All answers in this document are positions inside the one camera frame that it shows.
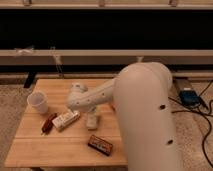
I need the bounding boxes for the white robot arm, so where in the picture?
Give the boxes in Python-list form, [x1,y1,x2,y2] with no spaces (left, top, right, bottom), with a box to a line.
[67,62,184,171]

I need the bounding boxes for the dark chocolate bar package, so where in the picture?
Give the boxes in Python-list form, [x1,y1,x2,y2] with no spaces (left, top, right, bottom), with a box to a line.
[88,135,113,156]

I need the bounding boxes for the white snack package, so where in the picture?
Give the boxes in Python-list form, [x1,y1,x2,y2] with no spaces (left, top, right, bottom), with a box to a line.
[52,110,80,131]

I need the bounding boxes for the brown snack stick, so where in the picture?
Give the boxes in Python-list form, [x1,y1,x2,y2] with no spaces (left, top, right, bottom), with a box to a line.
[42,113,57,134]

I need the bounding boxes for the white plastic cup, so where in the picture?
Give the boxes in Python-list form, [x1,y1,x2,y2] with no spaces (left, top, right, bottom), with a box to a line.
[27,91,48,114]

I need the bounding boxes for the blue power box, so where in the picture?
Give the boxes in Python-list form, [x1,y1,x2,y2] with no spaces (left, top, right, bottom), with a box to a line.
[179,89,199,106]

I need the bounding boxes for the black cable on floor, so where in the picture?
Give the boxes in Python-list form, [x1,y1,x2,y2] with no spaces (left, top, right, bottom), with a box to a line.
[168,79,213,168]

